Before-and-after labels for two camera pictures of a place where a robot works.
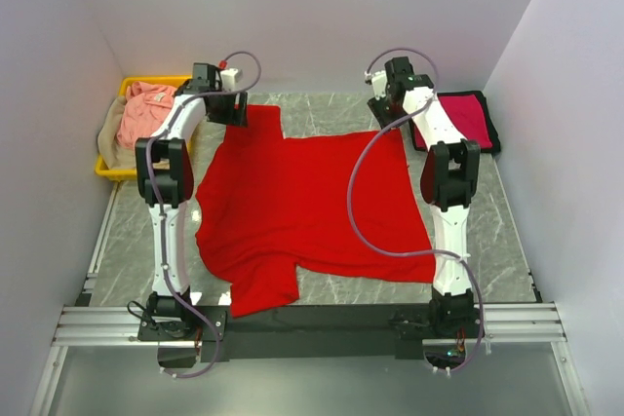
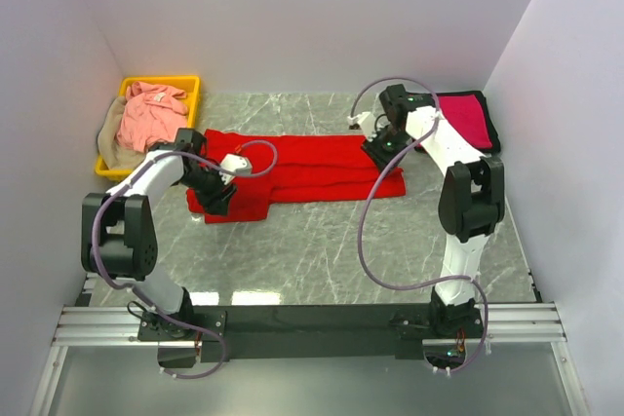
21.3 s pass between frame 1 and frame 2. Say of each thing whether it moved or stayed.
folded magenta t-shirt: stayed
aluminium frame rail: stayed
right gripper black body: moved
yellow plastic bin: stayed
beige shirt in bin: stayed
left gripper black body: moved
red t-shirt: moved
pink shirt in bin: stayed
